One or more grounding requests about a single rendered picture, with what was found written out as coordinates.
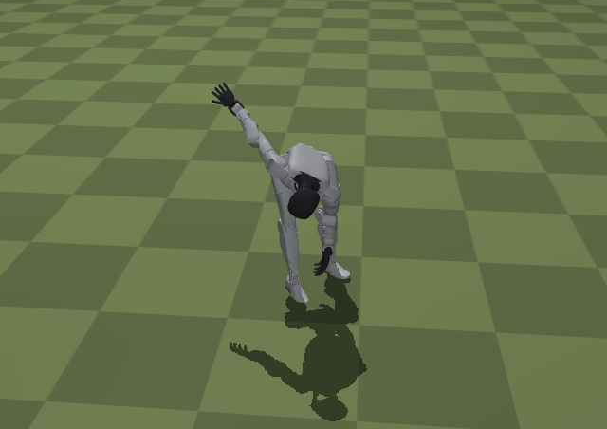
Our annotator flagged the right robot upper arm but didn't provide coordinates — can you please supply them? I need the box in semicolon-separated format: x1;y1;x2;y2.
246;131;288;180

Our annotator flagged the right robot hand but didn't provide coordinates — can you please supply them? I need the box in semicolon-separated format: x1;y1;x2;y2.
212;83;245;116

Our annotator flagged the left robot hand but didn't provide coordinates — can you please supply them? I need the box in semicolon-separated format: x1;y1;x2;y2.
314;247;333;276

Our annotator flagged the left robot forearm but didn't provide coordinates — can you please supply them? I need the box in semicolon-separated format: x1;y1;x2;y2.
322;215;338;252

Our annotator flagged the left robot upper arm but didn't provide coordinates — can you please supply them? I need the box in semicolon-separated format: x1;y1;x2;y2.
321;183;341;228

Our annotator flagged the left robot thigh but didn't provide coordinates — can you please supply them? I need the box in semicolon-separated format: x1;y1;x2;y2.
314;151;340;224

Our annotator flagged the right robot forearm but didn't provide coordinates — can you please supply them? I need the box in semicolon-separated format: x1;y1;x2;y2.
231;103;259;142

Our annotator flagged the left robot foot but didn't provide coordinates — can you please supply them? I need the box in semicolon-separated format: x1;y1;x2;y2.
325;261;351;279

